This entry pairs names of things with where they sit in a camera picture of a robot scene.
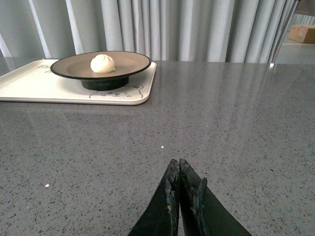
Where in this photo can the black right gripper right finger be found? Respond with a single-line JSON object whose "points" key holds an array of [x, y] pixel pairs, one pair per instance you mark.
{"points": [[202, 213]]}

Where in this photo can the brown cardboard box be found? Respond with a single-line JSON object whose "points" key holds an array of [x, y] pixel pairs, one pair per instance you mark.
{"points": [[302, 33]]}

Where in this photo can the cream rectangular serving tray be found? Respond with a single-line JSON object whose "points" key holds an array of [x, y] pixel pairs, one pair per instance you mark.
{"points": [[35, 82]]}

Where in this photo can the white steamed bun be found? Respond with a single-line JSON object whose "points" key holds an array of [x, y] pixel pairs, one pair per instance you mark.
{"points": [[102, 63]]}

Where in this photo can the beige plate with black rim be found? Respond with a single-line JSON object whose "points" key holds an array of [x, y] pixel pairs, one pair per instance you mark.
{"points": [[78, 67]]}

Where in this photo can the grey pleated curtain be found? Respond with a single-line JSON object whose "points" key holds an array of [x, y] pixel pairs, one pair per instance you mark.
{"points": [[184, 30]]}

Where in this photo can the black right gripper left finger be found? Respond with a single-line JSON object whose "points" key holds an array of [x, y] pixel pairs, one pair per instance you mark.
{"points": [[162, 214]]}

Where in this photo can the metal stand pole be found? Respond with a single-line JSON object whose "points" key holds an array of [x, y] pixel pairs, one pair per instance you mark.
{"points": [[276, 50]]}

